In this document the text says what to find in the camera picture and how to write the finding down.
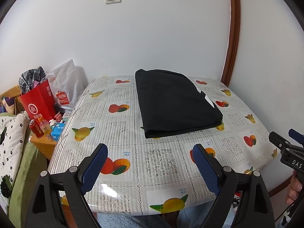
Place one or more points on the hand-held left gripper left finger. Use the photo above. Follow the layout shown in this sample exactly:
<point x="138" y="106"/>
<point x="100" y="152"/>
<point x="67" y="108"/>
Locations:
<point x="95" y="166"/>

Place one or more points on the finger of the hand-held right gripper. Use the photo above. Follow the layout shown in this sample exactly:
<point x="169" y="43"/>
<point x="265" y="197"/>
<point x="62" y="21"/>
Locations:
<point x="296" y="136"/>
<point x="279" y="141"/>

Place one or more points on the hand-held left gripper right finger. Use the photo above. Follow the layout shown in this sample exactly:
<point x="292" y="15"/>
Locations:
<point x="205" y="168"/>

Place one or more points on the black white blue jacket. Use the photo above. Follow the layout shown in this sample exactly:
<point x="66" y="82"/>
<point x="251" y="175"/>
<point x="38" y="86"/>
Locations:
<point x="173" y="102"/>

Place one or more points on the person's right hand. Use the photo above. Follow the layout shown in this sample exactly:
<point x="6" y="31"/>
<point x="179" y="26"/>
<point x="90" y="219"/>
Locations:
<point x="294" y="191"/>

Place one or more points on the blue cardboard box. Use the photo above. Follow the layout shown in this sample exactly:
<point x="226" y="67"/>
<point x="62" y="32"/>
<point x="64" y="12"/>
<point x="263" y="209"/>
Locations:
<point x="57" y="131"/>

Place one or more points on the fruit-printed tablecloth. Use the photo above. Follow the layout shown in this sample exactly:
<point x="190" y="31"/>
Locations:
<point x="154" y="159"/>

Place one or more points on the wooden nightstand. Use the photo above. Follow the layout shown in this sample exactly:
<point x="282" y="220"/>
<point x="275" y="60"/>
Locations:
<point x="45" y="147"/>

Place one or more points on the white remote control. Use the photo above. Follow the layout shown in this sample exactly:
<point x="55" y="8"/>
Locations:
<point x="67" y="116"/>

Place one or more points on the small pink container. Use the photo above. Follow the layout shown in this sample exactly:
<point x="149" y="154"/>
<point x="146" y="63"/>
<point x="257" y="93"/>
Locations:
<point x="58" y="117"/>

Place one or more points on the crumpled white tissue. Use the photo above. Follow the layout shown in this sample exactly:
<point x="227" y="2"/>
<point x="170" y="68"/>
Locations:
<point x="52" y="122"/>

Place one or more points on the orange drink bottle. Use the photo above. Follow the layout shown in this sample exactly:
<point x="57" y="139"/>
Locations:
<point x="45" y="128"/>

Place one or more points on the light blue fleece clothing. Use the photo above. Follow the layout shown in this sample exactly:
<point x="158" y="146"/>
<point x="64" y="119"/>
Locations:
<point x="133" y="222"/>

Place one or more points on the red soda can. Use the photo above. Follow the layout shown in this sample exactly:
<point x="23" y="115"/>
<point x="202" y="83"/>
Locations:
<point x="36" y="129"/>

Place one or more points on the green blanket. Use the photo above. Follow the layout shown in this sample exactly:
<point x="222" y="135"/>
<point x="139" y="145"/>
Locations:
<point x="26" y="178"/>

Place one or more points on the white flower-dotted quilt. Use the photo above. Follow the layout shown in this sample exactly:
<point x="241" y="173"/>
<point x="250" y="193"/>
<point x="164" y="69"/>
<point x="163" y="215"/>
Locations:
<point x="11" y="152"/>

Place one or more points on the red paper bag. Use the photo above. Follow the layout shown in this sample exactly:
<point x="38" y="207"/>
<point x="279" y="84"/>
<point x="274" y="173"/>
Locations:
<point x="39" y="99"/>

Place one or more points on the white plastic shopping bag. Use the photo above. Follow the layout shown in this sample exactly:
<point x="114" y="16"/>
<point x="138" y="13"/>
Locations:
<point x="68" y="80"/>

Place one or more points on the purple patterned pillow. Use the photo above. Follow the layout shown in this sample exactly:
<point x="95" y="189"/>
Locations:
<point x="7" y="104"/>

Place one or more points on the grey plaid cloth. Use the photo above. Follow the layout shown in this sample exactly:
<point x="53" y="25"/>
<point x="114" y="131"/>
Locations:
<point x="29" y="78"/>

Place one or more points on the wooden headboard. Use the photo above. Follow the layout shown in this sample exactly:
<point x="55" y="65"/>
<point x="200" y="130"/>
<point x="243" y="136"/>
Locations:
<point x="14" y="91"/>

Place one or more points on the brown wooden door frame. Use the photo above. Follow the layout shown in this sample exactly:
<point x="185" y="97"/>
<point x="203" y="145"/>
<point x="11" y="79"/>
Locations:
<point x="234" y="28"/>

